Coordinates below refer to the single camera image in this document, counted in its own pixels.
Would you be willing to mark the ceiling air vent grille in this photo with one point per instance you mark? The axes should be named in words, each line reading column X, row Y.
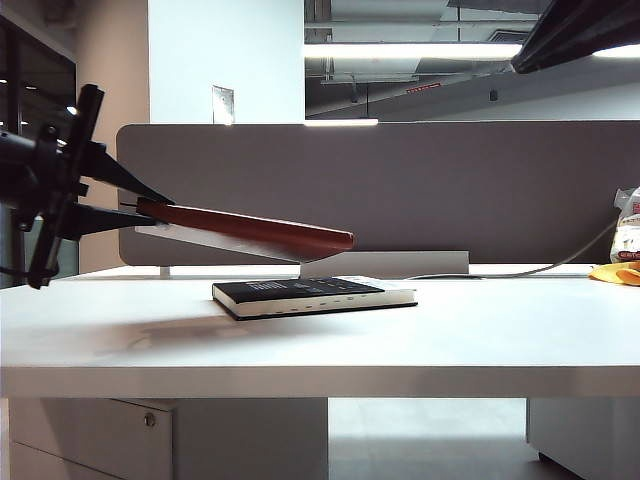
column 510, row 35

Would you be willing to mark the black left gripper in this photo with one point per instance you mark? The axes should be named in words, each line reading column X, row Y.
column 60, row 175

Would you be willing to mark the white drawer cabinet with lock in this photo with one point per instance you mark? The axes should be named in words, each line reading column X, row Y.
column 225, row 440

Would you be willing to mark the red ceiling sign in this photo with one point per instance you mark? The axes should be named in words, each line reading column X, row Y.
column 424, row 88

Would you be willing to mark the short ceiling light strip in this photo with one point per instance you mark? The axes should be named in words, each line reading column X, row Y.
column 340, row 122

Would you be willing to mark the small metal partition bracket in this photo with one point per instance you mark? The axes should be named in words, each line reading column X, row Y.
column 165, row 272

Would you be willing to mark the dark framed glass door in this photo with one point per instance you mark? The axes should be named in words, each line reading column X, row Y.
column 15, row 90

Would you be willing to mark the clear plastic snack bag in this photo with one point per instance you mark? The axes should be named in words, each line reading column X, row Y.
column 629, row 240

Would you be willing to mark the round metal drawer lock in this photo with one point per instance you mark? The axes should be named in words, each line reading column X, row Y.
column 149, row 420

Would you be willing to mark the silver metal wall plate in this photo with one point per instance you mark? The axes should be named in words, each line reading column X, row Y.
column 223, row 105

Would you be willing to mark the grey fabric desk partition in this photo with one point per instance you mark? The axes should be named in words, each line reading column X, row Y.
column 400, row 190

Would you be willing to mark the red hardcover book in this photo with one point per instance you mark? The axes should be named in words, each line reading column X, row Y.
column 250, row 227

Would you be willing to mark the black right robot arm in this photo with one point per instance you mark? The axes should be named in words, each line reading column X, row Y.
column 575, row 35

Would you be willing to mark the plain white cabinet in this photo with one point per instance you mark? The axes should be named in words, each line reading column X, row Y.
column 590, row 430

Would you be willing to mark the black hardcover book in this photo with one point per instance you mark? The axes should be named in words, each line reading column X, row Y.
column 300, row 290

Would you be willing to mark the long ceiling light strip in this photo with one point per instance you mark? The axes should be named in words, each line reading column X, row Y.
column 400, row 51

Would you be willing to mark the small black wall sensor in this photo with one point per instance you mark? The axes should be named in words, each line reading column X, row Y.
column 494, row 95

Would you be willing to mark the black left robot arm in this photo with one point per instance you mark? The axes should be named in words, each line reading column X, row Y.
column 15, row 165

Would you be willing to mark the yellow cloth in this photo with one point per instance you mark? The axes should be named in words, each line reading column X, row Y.
column 620, row 275

